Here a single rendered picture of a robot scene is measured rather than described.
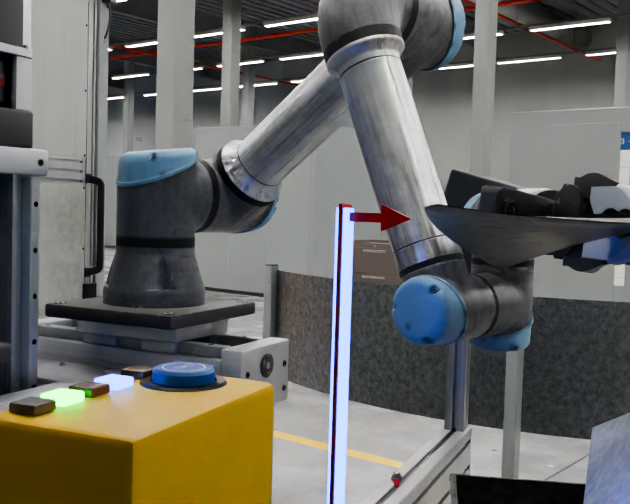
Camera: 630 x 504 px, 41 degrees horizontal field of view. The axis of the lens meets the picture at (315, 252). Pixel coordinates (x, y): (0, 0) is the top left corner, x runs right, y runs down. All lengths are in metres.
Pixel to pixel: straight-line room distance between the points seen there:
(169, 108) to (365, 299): 4.92
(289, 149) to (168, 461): 0.83
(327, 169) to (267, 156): 9.34
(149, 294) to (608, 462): 0.70
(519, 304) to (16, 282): 0.64
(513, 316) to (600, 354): 1.53
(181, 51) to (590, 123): 3.48
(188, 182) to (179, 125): 6.21
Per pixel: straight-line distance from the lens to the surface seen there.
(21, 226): 1.15
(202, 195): 1.25
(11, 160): 1.12
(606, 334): 2.51
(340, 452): 0.79
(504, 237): 0.75
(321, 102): 1.18
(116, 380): 0.53
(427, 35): 1.10
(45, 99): 2.63
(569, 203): 0.86
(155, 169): 1.22
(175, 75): 7.46
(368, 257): 7.63
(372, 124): 0.96
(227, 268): 11.39
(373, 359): 2.74
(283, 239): 10.70
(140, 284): 1.21
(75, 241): 2.73
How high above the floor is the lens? 1.19
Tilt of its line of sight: 3 degrees down
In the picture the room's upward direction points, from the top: 2 degrees clockwise
